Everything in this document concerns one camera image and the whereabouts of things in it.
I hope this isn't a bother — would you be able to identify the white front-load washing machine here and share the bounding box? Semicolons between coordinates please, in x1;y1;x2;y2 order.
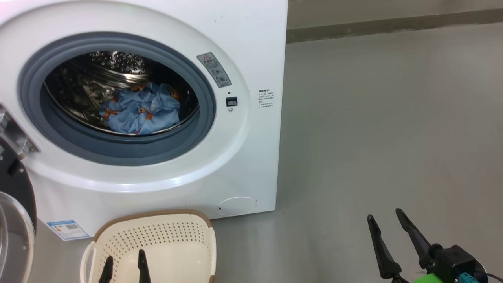
0;0;289;241

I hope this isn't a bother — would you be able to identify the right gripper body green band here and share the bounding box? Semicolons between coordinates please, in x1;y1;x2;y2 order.
391;273;449;283

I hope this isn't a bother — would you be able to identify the blue white energy label sticker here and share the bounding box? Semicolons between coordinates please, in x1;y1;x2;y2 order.
47;219;90;241

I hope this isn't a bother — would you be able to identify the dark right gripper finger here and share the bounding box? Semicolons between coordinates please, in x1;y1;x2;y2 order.
395;208;437;272
367;214;404;281

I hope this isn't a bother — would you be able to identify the perforated steel washer drum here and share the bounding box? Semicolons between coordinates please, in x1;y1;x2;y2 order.
43;50;199;136

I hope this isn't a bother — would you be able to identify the cream perforated laundry basket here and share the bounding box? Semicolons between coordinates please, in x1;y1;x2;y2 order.
80;209;217;283

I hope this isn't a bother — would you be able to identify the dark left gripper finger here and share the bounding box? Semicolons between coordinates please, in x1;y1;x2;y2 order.
137;249;152;283
98;256;114;283

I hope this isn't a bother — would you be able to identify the grey warning sticker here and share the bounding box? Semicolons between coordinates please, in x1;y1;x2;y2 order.
196;51;233;88

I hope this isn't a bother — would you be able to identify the grey rubber door gasket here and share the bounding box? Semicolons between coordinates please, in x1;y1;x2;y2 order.
18;31;217;167

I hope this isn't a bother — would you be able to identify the silver metal door hinge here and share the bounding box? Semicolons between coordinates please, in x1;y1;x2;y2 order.
0;103;41;160

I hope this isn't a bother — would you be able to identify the grey baseboard strip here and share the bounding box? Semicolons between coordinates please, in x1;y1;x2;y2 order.
286;9;503;44

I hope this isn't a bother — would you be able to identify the blue bear-print garment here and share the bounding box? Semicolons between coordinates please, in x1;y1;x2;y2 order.
99;92;181;136

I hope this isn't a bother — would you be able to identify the round white filter cover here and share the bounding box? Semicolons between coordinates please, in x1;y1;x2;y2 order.
217;196;258;216

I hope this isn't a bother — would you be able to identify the black round glass washer door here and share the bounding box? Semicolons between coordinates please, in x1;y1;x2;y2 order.
0;136;38;283

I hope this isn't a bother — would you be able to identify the blue garment with cream lining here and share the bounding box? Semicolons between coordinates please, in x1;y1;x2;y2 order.
134;82;182;118

